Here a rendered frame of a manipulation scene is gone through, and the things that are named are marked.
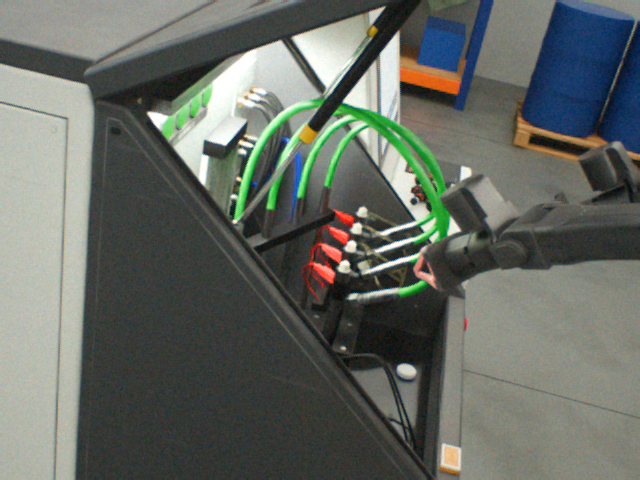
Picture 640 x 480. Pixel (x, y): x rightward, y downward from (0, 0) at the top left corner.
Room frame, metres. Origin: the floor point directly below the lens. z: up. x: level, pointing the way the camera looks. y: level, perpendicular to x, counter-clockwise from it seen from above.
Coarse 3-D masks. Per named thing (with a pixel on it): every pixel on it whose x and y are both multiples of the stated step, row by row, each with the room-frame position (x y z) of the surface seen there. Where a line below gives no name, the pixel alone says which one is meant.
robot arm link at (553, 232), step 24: (528, 216) 0.89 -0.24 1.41; (552, 216) 0.86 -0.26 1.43; (576, 216) 0.83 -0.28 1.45; (600, 216) 0.80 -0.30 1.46; (624, 216) 0.78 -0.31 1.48; (504, 240) 0.88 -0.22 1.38; (528, 240) 0.85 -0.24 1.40; (552, 240) 0.83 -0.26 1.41; (576, 240) 0.81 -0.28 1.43; (600, 240) 0.79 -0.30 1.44; (624, 240) 0.77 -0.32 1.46; (528, 264) 0.86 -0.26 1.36; (552, 264) 0.84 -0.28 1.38
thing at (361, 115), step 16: (288, 112) 1.17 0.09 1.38; (352, 112) 1.11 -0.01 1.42; (272, 128) 1.18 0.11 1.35; (384, 128) 1.09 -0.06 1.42; (256, 144) 1.19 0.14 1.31; (400, 144) 1.08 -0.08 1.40; (256, 160) 1.19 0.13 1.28; (416, 160) 1.07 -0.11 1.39; (416, 176) 1.06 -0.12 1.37; (240, 192) 1.20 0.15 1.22; (432, 192) 1.04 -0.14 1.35; (240, 208) 1.20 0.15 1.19; (432, 208) 1.04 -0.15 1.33; (416, 288) 1.03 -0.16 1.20
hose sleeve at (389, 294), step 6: (396, 288) 1.05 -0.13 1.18; (360, 294) 1.08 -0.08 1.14; (366, 294) 1.07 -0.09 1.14; (372, 294) 1.07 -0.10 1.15; (378, 294) 1.06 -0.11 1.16; (384, 294) 1.06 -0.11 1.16; (390, 294) 1.05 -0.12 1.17; (396, 294) 1.04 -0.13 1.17; (360, 300) 1.07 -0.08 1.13; (366, 300) 1.07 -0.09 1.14; (372, 300) 1.06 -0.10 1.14; (378, 300) 1.06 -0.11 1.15; (384, 300) 1.06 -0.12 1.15; (390, 300) 1.05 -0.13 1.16; (396, 300) 1.05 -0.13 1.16
